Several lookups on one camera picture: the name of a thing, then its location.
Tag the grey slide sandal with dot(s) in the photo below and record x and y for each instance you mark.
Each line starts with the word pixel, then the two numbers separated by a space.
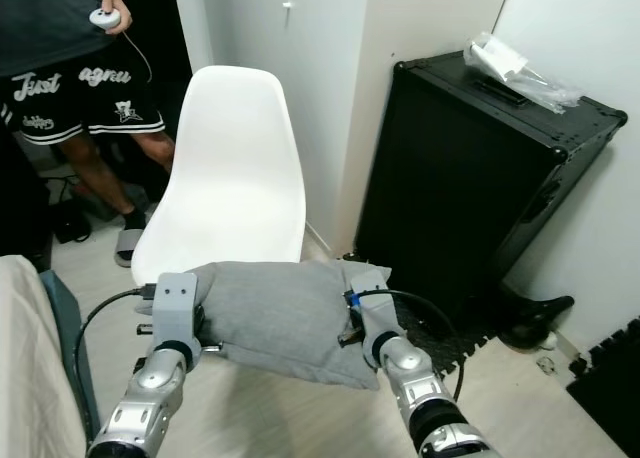
pixel 130 244

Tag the clear bag with papers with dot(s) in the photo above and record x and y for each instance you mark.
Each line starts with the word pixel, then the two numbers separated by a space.
pixel 510 66

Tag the white wardrobe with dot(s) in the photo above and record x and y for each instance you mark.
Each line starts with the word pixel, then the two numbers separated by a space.
pixel 320 88

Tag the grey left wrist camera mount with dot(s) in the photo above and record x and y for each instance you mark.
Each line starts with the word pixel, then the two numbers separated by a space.
pixel 177 303

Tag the black bag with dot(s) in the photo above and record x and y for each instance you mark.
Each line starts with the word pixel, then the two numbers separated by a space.
pixel 72 216

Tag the bed with cream sheet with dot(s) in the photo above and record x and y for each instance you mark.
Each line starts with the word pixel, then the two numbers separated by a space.
pixel 25 378

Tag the grey pillow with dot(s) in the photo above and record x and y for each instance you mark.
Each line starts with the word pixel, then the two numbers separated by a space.
pixel 280 313

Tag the dark blue bed frame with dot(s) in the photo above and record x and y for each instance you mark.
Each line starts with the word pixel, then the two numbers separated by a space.
pixel 72 328

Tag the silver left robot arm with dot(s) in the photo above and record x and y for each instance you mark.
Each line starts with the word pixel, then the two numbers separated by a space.
pixel 145 403

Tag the black bicycle saddle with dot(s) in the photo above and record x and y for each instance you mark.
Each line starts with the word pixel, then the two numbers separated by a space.
pixel 535 320

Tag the black foam floor mat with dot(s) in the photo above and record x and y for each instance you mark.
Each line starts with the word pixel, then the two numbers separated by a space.
pixel 610 378

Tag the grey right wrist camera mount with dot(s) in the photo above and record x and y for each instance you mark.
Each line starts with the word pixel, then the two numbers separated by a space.
pixel 378 313

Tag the person's left hand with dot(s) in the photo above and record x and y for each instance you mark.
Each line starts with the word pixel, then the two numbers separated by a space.
pixel 120 6

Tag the white handheld controller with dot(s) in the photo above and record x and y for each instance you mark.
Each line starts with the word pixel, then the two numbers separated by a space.
pixel 103 18

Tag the white plastic shell chair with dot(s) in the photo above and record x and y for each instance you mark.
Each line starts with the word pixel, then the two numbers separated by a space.
pixel 230 178

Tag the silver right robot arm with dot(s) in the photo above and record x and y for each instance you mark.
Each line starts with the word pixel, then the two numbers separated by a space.
pixel 425 398

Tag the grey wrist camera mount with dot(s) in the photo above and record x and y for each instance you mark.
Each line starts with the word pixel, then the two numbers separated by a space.
pixel 177 303
pixel 378 313

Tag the black flight case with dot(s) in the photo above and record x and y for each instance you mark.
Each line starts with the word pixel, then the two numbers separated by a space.
pixel 460 178

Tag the person in black shorts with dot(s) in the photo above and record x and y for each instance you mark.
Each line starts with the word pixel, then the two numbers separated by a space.
pixel 60 88

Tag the white wardrobe knob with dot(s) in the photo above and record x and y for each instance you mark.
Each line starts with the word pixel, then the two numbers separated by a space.
pixel 288 5

